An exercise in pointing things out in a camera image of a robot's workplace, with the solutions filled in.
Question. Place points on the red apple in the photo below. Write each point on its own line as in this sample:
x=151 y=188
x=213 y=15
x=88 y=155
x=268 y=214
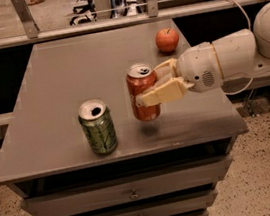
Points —
x=167 y=40

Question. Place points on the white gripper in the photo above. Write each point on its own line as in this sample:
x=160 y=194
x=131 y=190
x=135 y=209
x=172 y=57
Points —
x=197 y=66

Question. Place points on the black office chair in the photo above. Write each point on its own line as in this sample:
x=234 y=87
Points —
x=83 y=12

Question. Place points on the grey drawer cabinet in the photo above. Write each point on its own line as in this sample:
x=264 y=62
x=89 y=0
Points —
x=168 y=167

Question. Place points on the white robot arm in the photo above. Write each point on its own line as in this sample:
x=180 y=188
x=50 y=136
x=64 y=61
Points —
x=242 y=54

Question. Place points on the red coke can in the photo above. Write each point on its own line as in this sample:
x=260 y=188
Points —
x=140 y=77

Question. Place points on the green soda can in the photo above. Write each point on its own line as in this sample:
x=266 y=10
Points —
x=97 y=124

